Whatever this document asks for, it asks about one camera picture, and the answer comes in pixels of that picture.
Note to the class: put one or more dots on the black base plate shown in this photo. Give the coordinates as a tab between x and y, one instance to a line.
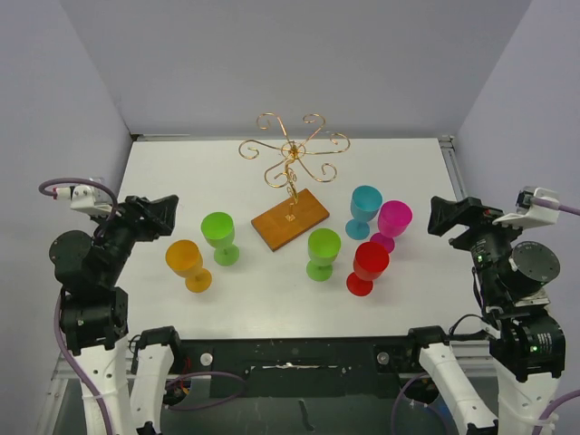
306	368

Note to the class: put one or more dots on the wooden rack base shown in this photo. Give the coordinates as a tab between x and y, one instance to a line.
287	221

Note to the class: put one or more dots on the blue wine glass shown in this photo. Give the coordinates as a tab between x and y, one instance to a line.
366	201

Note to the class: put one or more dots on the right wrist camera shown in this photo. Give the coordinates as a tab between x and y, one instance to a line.
536	207

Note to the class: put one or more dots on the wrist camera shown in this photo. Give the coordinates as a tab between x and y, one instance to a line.
84	196
536	207

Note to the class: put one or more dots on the green wine glass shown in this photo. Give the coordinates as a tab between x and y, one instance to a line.
219	231
323	248

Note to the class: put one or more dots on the orange wine glass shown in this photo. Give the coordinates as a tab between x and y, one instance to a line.
183	257

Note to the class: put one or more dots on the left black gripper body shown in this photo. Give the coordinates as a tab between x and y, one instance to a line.
120	233

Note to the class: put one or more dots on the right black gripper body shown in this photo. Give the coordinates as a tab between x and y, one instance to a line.
485	239

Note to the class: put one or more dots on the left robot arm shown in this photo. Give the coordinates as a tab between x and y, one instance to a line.
91	316

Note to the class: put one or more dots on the magenta wine glass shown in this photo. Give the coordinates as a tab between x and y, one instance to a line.
393	219

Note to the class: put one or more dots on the green wine glass right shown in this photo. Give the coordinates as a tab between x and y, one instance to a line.
323	248

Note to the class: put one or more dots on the gold wire glass rack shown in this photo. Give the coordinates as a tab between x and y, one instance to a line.
282	174

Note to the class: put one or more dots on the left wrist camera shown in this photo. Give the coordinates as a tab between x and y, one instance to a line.
84	196

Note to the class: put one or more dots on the green wine glass left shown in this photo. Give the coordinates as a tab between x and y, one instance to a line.
219	231

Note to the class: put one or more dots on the red wine glass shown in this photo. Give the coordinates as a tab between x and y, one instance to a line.
370	260

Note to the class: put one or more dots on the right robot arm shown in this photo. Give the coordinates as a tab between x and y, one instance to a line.
525	342

